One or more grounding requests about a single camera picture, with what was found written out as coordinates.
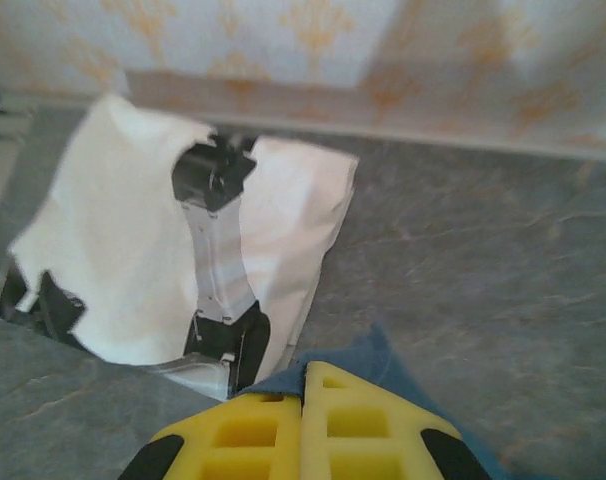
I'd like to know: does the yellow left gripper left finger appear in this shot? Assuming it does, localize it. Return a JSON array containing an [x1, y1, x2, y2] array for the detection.
[[117, 392, 304, 480]]

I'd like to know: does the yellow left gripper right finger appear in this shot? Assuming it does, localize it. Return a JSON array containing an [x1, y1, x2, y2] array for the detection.
[[300, 360, 489, 480]]

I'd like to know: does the blue t-shirt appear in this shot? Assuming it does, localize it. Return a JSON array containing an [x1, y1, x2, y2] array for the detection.
[[227, 322, 514, 480]]

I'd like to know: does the white t-shirt with arm print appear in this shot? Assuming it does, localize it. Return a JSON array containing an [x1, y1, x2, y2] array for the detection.
[[0, 92, 360, 404]]

